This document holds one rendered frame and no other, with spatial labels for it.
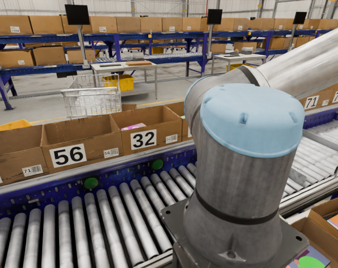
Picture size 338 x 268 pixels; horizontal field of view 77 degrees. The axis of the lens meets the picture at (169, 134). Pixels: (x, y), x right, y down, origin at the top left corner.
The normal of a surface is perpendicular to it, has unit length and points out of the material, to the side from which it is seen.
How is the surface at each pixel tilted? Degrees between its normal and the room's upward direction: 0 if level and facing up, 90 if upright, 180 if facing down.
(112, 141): 90
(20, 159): 90
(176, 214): 2
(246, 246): 68
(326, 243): 89
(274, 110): 3
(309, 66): 62
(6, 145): 89
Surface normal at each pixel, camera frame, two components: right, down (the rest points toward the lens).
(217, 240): -0.51, 0.03
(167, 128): 0.44, 0.42
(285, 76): -0.18, -0.01
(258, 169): -0.09, 0.43
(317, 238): -0.90, 0.19
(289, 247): 0.00, -0.90
